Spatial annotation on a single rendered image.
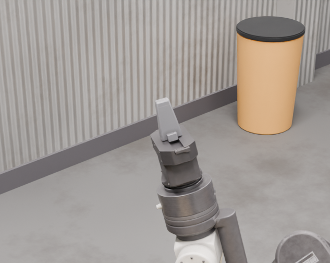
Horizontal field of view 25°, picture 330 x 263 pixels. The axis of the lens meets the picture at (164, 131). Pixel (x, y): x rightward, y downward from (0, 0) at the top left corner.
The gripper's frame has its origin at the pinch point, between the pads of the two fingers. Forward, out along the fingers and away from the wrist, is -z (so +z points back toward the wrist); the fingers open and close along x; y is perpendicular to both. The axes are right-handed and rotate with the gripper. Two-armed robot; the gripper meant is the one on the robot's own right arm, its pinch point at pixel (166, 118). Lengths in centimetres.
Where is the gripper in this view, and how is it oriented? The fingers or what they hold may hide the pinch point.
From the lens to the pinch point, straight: 114.9
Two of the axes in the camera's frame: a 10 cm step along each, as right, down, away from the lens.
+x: 1.8, 2.7, -9.5
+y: -9.5, 2.9, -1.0
